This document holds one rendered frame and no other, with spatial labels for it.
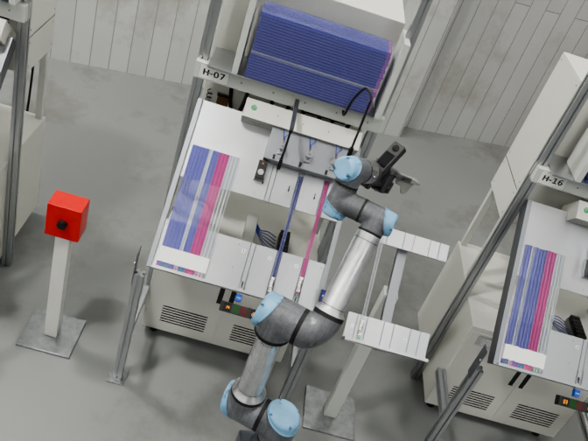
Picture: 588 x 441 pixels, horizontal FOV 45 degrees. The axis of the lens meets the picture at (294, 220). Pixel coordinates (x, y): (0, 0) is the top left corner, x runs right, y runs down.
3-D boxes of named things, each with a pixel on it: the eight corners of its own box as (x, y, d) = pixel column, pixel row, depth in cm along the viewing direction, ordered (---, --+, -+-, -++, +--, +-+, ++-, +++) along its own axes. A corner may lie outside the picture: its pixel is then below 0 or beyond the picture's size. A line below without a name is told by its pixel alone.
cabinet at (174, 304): (276, 371, 345) (315, 280, 310) (138, 333, 339) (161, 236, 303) (289, 285, 398) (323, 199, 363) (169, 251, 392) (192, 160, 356)
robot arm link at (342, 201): (351, 228, 207) (367, 195, 204) (317, 212, 209) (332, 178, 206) (355, 224, 214) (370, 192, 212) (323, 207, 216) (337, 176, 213)
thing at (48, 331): (68, 359, 315) (88, 227, 270) (15, 345, 313) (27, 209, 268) (86, 322, 335) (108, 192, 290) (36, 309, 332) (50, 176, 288)
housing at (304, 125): (350, 159, 298) (358, 150, 284) (239, 125, 293) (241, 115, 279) (355, 142, 299) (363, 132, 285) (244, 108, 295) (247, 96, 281)
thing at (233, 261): (311, 310, 282) (313, 310, 279) (152, 264, 275) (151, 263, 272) (324, 264, 285) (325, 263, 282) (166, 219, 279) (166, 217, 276)
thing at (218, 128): (333, 223, 291) (336, 221, 286) (179, 178, 285) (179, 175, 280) (353, 150, 297) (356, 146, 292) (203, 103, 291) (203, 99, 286)
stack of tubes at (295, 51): (368, 115, 277) (393, 53, 261) (243, 75, 272) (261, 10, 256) (368, 101, 287) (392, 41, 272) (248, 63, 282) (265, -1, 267)
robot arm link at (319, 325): (324, 365, 202) (400, 213, 202) (290, 346, 203) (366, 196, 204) (327, 360, 213) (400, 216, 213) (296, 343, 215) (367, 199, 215)
